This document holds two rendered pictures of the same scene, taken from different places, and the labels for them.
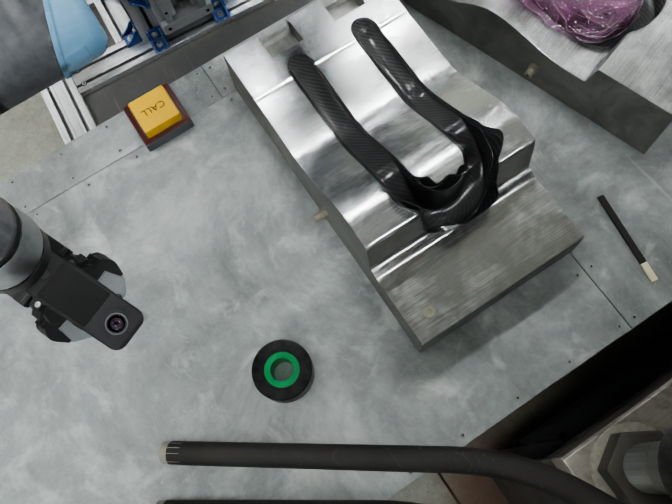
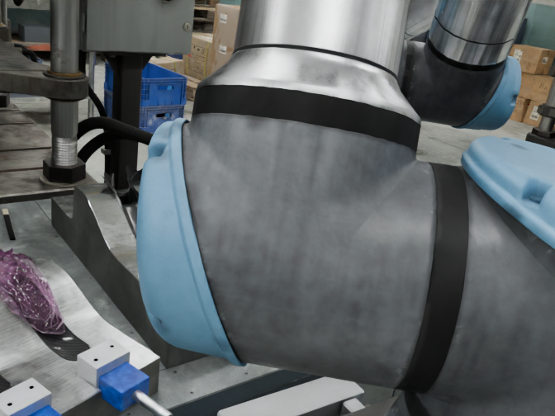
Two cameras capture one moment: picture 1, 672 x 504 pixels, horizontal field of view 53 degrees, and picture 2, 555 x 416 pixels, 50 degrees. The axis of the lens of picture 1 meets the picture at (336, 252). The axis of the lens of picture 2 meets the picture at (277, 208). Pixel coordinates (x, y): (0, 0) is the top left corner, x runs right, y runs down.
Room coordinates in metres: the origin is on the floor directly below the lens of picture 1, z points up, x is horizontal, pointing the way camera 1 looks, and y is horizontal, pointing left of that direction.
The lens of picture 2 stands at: (1.38, -0.23, 1.34)
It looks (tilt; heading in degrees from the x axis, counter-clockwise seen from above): 22 degrees down; 163
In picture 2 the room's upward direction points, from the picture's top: 8 degrees clockwise
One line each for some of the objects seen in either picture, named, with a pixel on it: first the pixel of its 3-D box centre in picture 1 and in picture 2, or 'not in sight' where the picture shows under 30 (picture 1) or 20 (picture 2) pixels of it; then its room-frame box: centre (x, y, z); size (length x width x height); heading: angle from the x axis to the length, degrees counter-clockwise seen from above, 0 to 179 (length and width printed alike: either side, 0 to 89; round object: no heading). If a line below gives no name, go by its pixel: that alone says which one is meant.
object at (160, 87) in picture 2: not in sight; (144, 83); (-3.42, 0.05, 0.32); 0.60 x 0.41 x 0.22; 28
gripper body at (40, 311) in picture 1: (32, 267); not in sight; (0.25, 0.30, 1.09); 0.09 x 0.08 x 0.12; 45
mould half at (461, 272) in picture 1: (395, 144); (171, 236); (0.42, -0.11, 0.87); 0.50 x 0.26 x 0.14; 22
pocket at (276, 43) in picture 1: (281, 45); not in sight; (0.61, 0.02, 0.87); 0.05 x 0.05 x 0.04; 22
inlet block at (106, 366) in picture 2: not in sight; (130, 390); (0.80, -0.19, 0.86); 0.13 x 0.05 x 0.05; 39
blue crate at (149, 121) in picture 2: not in sight; (143, 110); (-3.42, 0.05, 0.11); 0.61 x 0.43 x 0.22; 28
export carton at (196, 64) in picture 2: not in sight; (214, 59); (-4.80, 0.81, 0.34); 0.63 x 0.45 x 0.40; 22
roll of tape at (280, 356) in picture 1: (283, 371); not in sight; (0.15, 0.10, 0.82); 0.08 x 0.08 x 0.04
